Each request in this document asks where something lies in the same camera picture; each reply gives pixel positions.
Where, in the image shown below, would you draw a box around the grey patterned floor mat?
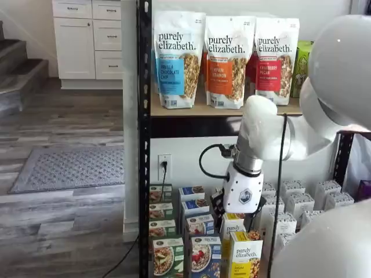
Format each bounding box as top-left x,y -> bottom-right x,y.
8,145 -> 126,195

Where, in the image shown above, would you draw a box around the purple package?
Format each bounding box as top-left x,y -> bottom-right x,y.
359,180 -> 371,201

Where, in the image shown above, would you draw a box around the white wall outlet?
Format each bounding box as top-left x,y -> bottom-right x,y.
158,154 -> 172,182

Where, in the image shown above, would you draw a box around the green Bobo's apple pie box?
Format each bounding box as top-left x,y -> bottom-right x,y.
291,40 -> 315,99

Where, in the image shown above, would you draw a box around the white patterned carton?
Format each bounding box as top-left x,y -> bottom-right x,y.
260,195 -> 286,229
286,193 -> 316,218
282,180 -> 306,201
315,180 -> 343,211
324,192 -> 355,213
274,231 -> 297,255
265,213 -> 297,253
261,182 -> 277,199
301,210 -> 326,230

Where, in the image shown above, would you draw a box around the yellow and white granola box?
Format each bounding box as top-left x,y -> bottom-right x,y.
220,213 -> 248,242
221,230 -> 264,278

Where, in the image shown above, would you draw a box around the black plug with power cord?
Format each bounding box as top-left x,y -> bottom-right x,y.
101,160 -> 169,278

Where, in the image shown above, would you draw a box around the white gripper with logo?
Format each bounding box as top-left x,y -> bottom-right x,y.
210,162 -> 267,230

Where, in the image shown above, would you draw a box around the long black arm cable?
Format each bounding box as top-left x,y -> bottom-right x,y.
267,114 -> 289,278

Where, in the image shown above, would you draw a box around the short looped black gripper cable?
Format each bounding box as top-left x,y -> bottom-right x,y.
199,143 -> 233,179

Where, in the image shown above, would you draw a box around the wooden shelf board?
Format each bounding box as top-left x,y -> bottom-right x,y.
150,95 -> 304,118

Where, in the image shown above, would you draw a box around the blue label granola bag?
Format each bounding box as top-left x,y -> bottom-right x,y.
153,10 -> 207,111

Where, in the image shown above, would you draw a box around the black metal shelf rack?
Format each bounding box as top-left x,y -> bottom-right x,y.
136,0 -> 356,278

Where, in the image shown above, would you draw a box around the grey carpeted stairs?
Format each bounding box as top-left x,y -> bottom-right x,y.
0,20 -> 50,112

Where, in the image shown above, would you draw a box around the green and white cereal box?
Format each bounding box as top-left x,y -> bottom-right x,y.
150,184 -> 173,204
150,202 -> 174,222
152,237 -> 185,278
150,219 -> 177,240

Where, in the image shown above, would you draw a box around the white square pillar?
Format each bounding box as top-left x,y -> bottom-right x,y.
121,0 -> 140,243

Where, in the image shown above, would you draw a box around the white kitchen cabinet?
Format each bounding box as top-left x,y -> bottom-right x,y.
52,0 -> 123,90

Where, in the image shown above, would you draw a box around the blue and white cereal box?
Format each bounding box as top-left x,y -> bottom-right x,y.
178,185 -> 207,202
181,199 -> 210,217
190,236 -> 223,278
185,213 -> 216,237

